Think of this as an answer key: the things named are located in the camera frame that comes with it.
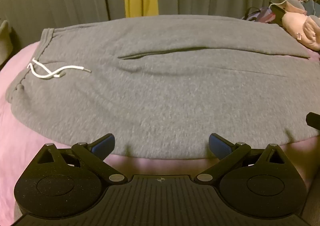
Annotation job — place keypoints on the grey sweatpants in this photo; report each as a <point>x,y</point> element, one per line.
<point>160,86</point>

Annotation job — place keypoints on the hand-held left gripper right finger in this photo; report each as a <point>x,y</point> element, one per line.
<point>217,145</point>

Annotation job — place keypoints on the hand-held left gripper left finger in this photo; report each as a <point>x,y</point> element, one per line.
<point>104,145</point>

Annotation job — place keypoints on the beige cloth object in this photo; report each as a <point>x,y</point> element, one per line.
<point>5,41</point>

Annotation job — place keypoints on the black and purple bag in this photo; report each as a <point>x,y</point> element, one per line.
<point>260,14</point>

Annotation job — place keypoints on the pink plush toy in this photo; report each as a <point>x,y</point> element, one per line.
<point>297,24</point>

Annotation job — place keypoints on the pink bed sheet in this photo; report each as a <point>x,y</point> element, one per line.
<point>17,141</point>

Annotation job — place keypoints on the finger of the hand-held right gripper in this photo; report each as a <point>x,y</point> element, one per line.
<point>313,121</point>

